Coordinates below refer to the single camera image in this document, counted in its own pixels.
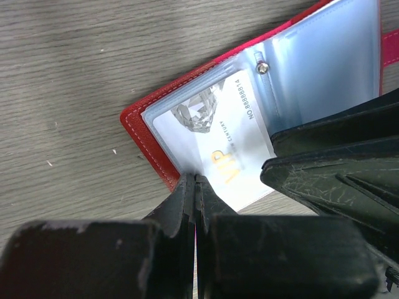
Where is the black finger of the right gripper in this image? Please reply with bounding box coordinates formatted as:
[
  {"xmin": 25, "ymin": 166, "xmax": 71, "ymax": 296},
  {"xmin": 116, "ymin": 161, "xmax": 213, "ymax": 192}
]
[
  {"xmin": 271, "ymin": 89, "xmax": 398, "ymax": 156},
  {"xmin": 260, "ymin": 136, "xmax": 398, "ymax": 265}
]

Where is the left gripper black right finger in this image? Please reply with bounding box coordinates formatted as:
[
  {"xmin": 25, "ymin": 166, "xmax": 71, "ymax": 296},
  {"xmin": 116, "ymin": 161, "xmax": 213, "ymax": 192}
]
[{"xmin": 195, "ymin": 175, "xmax": 379, "ymax": 298}]

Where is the red leather card holder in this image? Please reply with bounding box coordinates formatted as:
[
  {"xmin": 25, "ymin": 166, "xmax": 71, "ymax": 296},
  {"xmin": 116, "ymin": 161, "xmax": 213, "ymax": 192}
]
[{"xmin": 120, "ymin": 0, "xmax": 399, "ymax": 212}]

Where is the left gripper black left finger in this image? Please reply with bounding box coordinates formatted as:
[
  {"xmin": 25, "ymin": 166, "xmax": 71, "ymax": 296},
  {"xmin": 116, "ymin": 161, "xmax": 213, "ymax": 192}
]
[{"xmin": 1, "ymin": 174, "xmax": 195, "ymax": 298}]

